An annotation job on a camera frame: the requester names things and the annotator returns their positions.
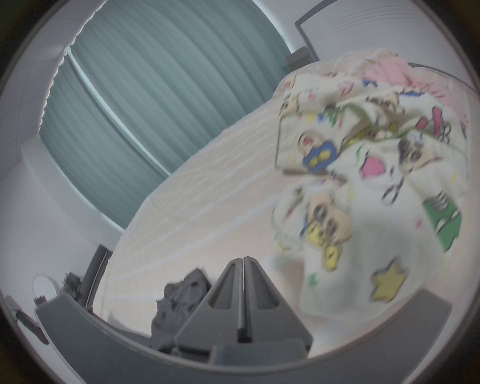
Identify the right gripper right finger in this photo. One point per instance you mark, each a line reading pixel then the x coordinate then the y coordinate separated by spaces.
pixel 264 318

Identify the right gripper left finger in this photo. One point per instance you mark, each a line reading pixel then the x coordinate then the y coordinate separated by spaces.
pixel 225 318

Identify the pink garment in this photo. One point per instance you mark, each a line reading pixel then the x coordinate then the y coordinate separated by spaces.
pixel 390 73

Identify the bed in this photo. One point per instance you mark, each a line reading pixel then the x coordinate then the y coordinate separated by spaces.
pixel 210 195

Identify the blue-green curtain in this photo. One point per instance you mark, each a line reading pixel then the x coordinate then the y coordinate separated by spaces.
pixel 180 71
pixel 93 157

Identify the dark grey garment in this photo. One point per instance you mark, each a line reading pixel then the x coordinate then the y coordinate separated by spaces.
pixel 176 303

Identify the pile of clothes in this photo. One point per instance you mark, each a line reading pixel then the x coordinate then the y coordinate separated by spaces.
pixel 393 210

